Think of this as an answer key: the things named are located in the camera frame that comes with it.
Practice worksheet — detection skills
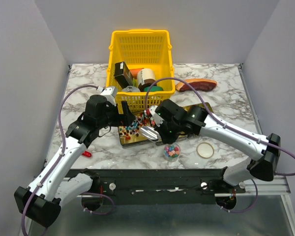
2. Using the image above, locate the white brown jar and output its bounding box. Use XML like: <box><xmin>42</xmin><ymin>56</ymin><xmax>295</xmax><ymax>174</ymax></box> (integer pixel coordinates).
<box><xmin>137</xmin><ymin>68</ymin><xmax>156</xmax><ymax>92</ymax></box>

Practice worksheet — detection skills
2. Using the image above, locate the red small object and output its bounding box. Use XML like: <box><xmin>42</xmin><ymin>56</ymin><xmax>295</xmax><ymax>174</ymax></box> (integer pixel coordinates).
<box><xmin>82</xmin><ymin>151</ymin><xmax>92</xmax><ymax>158</ymax></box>

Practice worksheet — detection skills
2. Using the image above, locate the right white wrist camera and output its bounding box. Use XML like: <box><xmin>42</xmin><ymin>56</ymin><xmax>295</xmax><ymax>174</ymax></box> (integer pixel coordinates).
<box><xmin>147</xmin><ymin>105</ymin><xmax>164</xmax><ymax>127</ymax></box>

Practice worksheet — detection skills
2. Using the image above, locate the yellow plastic basket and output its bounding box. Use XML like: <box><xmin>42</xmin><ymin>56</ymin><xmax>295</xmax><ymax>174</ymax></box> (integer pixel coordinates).
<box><xmin>106</xmin><ymin>29</ymin><xmax>175</xmax><ymax>113</ymax></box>

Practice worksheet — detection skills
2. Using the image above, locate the gold candy tin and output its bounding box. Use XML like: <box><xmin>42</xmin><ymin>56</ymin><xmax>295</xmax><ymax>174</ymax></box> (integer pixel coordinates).
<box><xmin>118</xmin><ymin>112</ymin><xmax>151</xmax><ymax>148</ymax></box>
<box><xmin>156</xmin><ymin>105</ymin><xmax>195</xmax><ymax>146</ymax></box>
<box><xmin>183</xmin><ymin>102</ymin><xmax>214</xmax><ymax>113</ymax></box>

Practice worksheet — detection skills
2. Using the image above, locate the toy meat slice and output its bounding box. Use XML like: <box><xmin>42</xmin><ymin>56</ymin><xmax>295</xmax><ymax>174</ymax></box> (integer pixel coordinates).
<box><xmin>176</xmin><ymin>78</ymin><xmax>217</xmax><ymax>92</ymax></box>

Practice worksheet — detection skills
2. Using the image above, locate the black box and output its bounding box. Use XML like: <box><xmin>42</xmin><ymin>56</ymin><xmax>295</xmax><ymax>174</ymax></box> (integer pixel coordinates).
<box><xmin>114</xmin><ymin>61</ymin><xmax>133</xmax><ymax>89</ymax></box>

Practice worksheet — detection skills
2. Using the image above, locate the clear plastic jar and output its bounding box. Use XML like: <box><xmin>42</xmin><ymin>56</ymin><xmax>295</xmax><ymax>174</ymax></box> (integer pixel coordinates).
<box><xmin>163</xmin><ymin>143</ymin><xmax>181</xmax><ymax>162</ymax></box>

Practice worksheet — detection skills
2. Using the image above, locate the aluminium rail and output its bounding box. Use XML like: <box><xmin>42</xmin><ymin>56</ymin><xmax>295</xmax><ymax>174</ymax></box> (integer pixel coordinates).
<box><xmin>213</xmin><ymin>175</ymin><xmax>291</xmax><ymax>197</ymax></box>

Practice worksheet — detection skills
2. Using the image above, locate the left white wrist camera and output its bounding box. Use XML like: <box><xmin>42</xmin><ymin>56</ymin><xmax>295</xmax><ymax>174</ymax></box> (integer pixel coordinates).
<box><xmin>100</xmin><ymin>86</ymin><xmax>118</xmax><ymax>106</ymax></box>

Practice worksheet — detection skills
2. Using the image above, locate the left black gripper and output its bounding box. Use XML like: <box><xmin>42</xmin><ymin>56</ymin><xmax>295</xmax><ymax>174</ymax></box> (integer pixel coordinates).
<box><xmin>97</xmin><ymin>100</ymin><xmax>136</xmax><ymax>129</ymax></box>

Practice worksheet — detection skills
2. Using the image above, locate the black base frame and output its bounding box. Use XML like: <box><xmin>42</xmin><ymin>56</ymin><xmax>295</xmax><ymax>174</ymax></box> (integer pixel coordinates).
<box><xmin>66</xmin><ymin>169</ymin><xmax>246</xmax><ymax>205</ymax></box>

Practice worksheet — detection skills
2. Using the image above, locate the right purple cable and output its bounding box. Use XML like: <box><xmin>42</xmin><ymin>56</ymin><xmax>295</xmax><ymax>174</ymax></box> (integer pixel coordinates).
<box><xmin>145</xmin><ymin>77</ymin><xmax>295</xmax><ymax>177</ymax></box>

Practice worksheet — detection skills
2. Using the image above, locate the orange carrot toy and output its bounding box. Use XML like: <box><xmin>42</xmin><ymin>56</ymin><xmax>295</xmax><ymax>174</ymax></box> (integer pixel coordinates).
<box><xmin>129</xmin><ymin>68</ymin><xmax>143</xmax><ymax>78</ymax></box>

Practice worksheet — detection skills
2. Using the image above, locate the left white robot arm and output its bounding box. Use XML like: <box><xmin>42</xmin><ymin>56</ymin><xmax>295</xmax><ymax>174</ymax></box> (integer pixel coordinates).
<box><xmin>14</xmin><ymin>95</ymin><xmax>135</xmax><ymax>228</ymax></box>

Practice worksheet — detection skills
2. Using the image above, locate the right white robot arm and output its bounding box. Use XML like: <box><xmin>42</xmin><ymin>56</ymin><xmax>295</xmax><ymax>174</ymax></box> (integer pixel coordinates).
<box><xmin>147</xmin><ymin>99</ymin><xmax>280</xmax><ymax>193</ymax></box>

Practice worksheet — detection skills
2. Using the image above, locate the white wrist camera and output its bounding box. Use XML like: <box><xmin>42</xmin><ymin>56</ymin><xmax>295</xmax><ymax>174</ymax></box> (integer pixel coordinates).
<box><xmin>147</xmin><ymin>105</ymin><xmax>164</xmax><ymax>127</ymax></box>
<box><xmin>100</xmin><ymin>86</ymin><xmax>118</xmax><ymax>106</ymax></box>

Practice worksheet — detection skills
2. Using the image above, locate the metal candy scoop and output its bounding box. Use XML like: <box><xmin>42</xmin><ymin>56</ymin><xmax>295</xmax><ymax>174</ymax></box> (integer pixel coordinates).
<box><xmin>140</xmin><ymin>126</ymin><xmax>160</xmax><ymax>142</ymax></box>

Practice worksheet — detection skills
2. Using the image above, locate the gold jar lid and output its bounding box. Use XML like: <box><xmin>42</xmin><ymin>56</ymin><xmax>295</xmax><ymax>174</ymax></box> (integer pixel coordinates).
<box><xmin>197</xmin><ymin>142</ymin><xmax>214</xmax><ymax>159</ymax></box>

